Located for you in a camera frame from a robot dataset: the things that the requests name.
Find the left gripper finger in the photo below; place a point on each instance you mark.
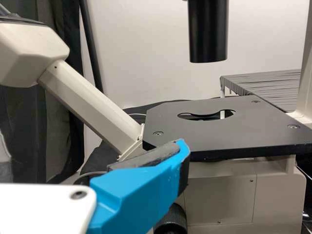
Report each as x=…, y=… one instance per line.
x=136, y=195

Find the black platform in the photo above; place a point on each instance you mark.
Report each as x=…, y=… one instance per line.
x=268, y=85

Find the cream microscope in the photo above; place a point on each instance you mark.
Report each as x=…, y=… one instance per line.
x=24, y=48

